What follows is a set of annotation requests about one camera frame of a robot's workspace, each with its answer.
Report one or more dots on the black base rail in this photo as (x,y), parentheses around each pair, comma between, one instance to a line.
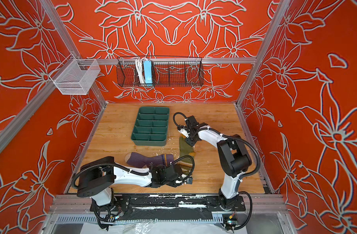
(167,207)

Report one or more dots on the clear plastic bin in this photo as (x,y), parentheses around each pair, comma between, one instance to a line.
(76,76)

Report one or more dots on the black wire basket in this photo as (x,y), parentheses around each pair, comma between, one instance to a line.
(166,71)

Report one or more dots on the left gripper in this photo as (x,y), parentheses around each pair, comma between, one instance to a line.
(174,184)

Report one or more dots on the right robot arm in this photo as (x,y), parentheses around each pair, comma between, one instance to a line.
(238,159)

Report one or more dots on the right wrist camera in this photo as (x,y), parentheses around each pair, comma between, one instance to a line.
(183,130)

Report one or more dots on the green divided tray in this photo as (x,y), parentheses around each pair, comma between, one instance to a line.
(151,126)

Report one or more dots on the purple sock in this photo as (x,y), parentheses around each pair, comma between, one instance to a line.
(137,160)

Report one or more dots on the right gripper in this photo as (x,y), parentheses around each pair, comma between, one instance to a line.
(188,142)

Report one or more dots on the green striped sock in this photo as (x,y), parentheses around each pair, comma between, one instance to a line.
(185,150)

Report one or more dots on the light blue box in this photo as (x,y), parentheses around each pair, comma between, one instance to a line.
(148,72)

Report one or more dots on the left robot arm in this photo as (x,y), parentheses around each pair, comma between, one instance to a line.
(94,180)

